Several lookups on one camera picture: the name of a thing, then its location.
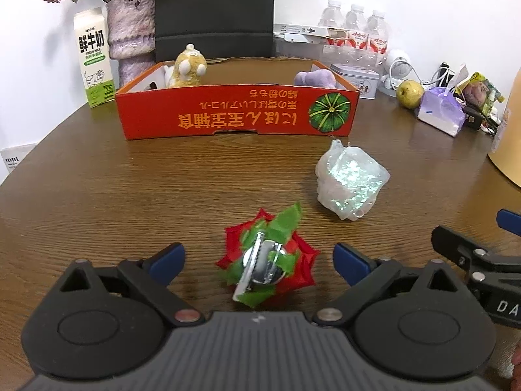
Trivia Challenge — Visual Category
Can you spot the purple tissue pack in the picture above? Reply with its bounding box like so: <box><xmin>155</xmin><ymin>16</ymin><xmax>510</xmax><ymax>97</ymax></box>
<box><xmin>417</xmin><ymin>65</ymin><xmax>469</xmax><ymax>137</ymax></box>

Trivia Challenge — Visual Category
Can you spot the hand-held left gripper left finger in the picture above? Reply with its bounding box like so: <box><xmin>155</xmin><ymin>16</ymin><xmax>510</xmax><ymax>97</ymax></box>
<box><xmin>61</xmin><ymin>243</ymin><xmax>205</xmax><ymax>326</ymax></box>

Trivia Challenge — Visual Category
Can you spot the black charger with white cable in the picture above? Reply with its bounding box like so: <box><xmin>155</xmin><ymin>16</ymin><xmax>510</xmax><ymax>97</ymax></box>
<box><xmin>431</xmin><ymin>62</ymin><xmax>456</xmax><ymax>88</ymax></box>

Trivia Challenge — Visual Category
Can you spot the clear water bottle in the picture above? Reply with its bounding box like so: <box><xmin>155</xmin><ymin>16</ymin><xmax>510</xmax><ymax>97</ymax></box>
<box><xmin>345</xmin><ymin>4</ymin><xmax>368</xmax><ymax>50</ymax></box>
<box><xmin>318</xmin><ymin>0</ymin><xmax>346</xmax><ymax>50</ymax></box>
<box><xmin>366</xmin><ymin>9</ymin><xmax>392</xmax><ymax>55</ymax></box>

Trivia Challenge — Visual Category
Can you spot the white and yellow plush toy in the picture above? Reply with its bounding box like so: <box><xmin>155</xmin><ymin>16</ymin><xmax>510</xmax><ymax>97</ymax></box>
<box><xmin>165</xmin><ymin>44</ymin><xmax>208</xmax><ymax>88</ymax></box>

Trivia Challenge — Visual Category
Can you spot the small white fan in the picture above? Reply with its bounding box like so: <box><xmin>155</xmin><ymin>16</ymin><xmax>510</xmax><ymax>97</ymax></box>
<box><xmin>380</xmin><ymin>49</ymin><xmax>414</xmax><ymax>90</ymax></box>

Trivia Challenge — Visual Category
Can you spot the cream yellow thermos jug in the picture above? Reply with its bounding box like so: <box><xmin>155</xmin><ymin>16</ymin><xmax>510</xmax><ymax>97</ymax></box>
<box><xmin>487</xmin><ymin>90</ymin><xmax>521</xmax><ymax>190</ymax></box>

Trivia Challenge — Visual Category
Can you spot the white flat carton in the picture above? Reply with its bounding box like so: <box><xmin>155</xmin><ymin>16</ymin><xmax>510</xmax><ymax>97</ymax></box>
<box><xmin>274</xmin><ymin>23</ymin><xmax>355</xmax><ymax>45</ymax></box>

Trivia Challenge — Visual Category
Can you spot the purple towel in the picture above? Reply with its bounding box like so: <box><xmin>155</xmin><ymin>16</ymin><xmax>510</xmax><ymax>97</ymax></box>
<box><xmin>294</xmin><ymin>69</ymin><xmax>338</xmax><ymax>89</ymax></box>

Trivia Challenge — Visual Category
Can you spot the red and green ribbon bow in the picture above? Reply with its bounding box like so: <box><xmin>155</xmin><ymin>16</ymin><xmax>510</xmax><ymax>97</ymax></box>
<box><xmin>216</xmin><ymin>201</ymin><xmax>321</xmax><ymax>308</ymax></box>

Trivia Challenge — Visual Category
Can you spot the iridescent plastic wrap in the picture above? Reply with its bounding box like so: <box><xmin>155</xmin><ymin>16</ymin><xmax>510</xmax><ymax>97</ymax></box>
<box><xmin>315</xmin><ymin>138</ymin><xmax>390</xmax><ymax>221</ymax></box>

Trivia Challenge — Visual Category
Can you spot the black paper bag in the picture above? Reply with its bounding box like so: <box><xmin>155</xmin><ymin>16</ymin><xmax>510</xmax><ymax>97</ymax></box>
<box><xmin>155</xmin><ymin>0</ymin><xmax>275</xmax><ymax>63</ymax></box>

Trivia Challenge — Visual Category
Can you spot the red cardboard box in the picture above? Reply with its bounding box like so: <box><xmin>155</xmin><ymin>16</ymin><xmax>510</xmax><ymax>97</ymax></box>
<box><xmin>115</xmin><ymin>58</ymin><xmax>361</xmax><ymax>141</ymax></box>

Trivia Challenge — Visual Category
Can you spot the small metal tin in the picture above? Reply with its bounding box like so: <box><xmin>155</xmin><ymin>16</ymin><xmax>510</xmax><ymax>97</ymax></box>
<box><xmin>330</xmin><ymin>63</ymin><xmax>381</xmax><ymax>100</ymax></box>

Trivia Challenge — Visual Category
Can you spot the colourful snack packet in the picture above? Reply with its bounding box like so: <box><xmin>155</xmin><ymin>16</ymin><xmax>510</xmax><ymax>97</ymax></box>
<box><xmin>458</xmin><ymin>72</ymin><xmax>505</xmax><ymax>117</ymax></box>

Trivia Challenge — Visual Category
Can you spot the purple fuzzy vase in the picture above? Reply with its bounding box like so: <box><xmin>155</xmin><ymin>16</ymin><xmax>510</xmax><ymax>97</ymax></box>
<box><xmin>106</xmin><ymin>0</ymin><xmax>157</xmax><ymax>89</ymax></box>

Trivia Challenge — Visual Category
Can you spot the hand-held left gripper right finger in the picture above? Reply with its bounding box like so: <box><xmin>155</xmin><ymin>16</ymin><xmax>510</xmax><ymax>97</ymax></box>
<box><xmin>312</xmin><ymin>243</ymin><xmax>465</xmax><ymax>326</ymax></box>

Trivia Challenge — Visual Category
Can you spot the yellow-green pear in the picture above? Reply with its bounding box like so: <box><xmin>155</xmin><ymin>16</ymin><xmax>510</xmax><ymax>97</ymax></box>
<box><xmin>396</xmin><ymin>80</ymin><xmax>424</xmax><ymax>109</ymax></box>

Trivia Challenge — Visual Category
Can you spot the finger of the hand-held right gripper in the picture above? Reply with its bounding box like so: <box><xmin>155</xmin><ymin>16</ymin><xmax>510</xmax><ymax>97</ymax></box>
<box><xmin>432</xmin><ymin>225</ymin><xmax>495</xmax><ymax>271</ymax></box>
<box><xmin>497</xmin><ymin>209</ymin><xmax>521</xmax><ymax>239</ymax></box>

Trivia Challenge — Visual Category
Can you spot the white and green milk carton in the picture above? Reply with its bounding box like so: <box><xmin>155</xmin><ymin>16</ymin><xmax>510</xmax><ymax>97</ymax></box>
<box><xmin>73</xmin><ymin>7</ymin><xmax>117</xmax><ymax>109</ymax></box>

